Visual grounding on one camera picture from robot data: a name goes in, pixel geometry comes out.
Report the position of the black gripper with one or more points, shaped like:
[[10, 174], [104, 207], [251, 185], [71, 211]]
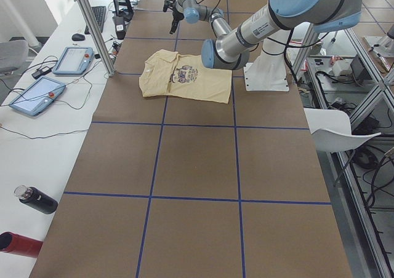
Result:
[[176, 14]]

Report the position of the cream long-sleeve printed shirt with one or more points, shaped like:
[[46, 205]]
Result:
[[172, 74]]

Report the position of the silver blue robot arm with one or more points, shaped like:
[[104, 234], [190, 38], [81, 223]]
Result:
[[230, 50], [193, 11]]

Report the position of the black keyboard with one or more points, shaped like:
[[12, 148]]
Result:
[[99, 13]]

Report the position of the black computer mouse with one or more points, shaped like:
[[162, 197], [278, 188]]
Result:
[[78, 37]]

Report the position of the far blue teach pendant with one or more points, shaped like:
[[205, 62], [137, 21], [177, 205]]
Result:
[[74, 61]]

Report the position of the blue teach pendant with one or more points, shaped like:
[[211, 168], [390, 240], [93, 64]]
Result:
[[74, 61], [38, 97]]

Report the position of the black power adapter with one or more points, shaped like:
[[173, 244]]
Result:
[[41, 72]]

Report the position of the near blue teach pendant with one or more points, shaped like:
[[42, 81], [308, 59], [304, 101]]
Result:
[[38, 97]]

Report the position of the white plastic chair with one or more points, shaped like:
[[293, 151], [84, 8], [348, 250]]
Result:
[[331, 130]]

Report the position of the black thermos bottle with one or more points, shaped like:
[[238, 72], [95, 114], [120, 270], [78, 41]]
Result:
[[36, 199]]

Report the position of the red bottle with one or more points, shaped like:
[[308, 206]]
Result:
[[20, 245]]

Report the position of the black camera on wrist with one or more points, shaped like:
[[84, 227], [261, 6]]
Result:
[[168, 5]]

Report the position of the aluminium frame post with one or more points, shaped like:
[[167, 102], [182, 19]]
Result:
[[93, 27]]

